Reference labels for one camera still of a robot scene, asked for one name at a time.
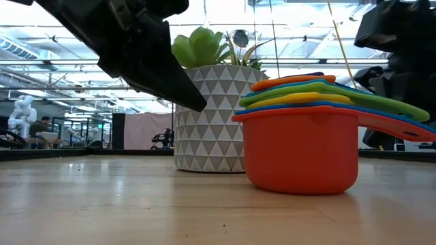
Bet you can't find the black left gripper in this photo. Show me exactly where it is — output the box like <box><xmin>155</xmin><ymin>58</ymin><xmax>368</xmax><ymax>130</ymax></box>
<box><xmin>35</xmin><ymin>0</ymin><xmax>208</xmax><ymax>113</ymax></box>

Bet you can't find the orange measuring cup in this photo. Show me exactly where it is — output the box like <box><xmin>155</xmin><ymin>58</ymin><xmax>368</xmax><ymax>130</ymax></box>
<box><xmin>251</xmin><ymin>74</ymin><xmax>337</xmax><ymax>93</ymax></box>

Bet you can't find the yellow measuring cup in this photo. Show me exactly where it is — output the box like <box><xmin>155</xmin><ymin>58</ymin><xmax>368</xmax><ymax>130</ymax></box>
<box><xmin>247</xmin><ymin>92</ymin><xmax>355</xmax><ymax>110</ymax></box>

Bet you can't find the medium blue measuring cup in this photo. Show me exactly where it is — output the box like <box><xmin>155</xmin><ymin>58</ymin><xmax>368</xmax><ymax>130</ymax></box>
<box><xmin>234</xmin><ymin>100</ymin><xmax>436</xmax><ymax>135</ymax></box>

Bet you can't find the green measuring cup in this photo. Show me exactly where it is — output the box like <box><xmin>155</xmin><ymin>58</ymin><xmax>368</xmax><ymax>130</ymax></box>
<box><xmin>238</xmin><ymin>81</ymin><xmax>431</xmax><ymax>123</ymax></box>

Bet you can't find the green succulent plant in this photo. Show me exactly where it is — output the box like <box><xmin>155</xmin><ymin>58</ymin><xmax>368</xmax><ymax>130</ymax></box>
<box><xmin>171</xmin><ymin>26</ymin><xmax>275</xmax><ymax>71</ymax></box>

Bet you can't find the pink curtain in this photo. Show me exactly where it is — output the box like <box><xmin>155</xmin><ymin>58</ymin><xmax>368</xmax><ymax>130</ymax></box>
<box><xmin>124</xmin><ymin>112</ymin><xmax>173</xmax><ymax>150</ymax></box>

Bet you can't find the white triangle-patterned plant pot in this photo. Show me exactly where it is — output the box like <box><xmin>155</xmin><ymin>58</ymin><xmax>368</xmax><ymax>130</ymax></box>
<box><xmin>173</xmin><ymin>65</ymin><xmax>269</xmax><ymax>174</ymax></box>

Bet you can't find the black pillar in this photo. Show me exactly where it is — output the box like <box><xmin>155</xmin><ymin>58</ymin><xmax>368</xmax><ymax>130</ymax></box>
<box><xmin>111</xmin><ymin>112</ymin><xmax>126</xmax><ymax>150</ymax></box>

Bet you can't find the person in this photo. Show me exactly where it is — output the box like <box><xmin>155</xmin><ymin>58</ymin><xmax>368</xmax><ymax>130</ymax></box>
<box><xmin>29</xmin><ymin>116</ymin><xmax>52</xmax><ymax>138</ymax></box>

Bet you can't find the white robot figure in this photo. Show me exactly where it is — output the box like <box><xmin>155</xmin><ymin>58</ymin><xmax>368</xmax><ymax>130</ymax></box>
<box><xmin>7</xmin><ymin>95</ymin><xmax>38</xmax><ymax>139</ymax></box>

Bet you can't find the yellow cable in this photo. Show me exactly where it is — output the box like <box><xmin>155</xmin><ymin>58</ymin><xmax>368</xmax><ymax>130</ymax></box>
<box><xmin>326</xmin><ymin>0</ymin><xmax>358</xmax><ymax>90</ymax></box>

